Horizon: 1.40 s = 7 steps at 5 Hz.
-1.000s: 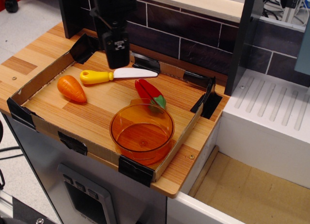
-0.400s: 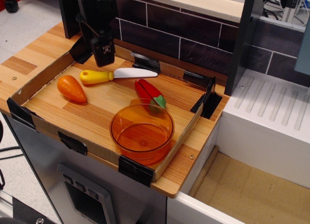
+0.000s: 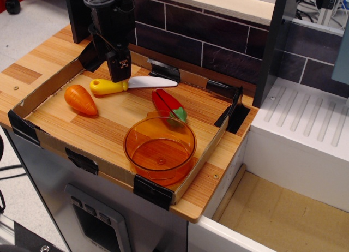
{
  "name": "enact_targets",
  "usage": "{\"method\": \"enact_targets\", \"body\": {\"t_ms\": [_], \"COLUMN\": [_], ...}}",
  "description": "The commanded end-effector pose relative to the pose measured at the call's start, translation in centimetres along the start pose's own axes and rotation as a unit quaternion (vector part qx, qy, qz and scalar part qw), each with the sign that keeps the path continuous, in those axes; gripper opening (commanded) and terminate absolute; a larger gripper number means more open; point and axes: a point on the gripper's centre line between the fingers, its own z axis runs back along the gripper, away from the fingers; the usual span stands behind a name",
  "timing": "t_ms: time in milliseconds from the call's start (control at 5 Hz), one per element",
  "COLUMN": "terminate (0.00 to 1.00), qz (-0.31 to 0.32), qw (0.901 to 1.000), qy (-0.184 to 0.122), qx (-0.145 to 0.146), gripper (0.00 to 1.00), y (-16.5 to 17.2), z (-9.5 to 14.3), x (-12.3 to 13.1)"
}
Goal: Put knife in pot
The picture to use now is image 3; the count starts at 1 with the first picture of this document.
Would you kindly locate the yellow handled toy knife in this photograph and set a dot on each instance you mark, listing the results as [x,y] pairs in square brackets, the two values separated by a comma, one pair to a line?
[104,87]

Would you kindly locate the dark grey upright post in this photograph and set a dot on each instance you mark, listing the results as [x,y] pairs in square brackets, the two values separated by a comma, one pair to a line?
[283,15]

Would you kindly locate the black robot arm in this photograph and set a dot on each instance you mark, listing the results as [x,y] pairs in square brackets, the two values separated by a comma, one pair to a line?
[89,57]

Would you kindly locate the grey toy oven front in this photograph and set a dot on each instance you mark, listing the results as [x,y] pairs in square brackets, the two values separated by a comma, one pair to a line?
[90,212]

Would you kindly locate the cardboard fence with black tape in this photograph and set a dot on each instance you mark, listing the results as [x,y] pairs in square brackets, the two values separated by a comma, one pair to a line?
[34,108]

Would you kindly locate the black caster wheel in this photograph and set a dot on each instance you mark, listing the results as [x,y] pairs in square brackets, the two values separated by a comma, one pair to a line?
[13,6]

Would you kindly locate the red toy chili pepper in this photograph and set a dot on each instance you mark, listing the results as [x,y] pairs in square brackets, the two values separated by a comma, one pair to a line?
[166,102]

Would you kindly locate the white toy sink unit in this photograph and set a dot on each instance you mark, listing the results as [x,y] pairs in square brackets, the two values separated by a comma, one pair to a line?
[287,187]

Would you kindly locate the orange toy carrot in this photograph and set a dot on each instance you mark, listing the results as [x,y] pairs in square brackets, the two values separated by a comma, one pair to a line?
[79,99]

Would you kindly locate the orange transparent plastic pot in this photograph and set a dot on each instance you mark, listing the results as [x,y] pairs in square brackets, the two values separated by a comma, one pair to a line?
[161,148]

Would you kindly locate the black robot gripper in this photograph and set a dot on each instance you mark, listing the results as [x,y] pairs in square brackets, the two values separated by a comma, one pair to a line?
[111,24]

